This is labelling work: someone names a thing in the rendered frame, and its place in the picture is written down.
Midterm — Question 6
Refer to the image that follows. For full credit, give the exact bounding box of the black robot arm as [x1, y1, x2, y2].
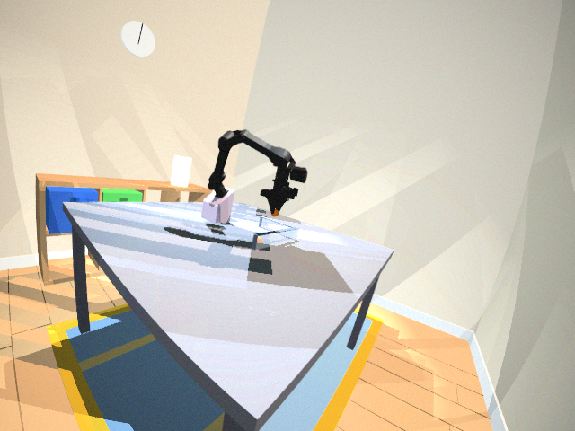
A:
[208, 130, 308, 199]

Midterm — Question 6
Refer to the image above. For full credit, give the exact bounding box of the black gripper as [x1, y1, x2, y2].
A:
[260, 177, 289, 214]

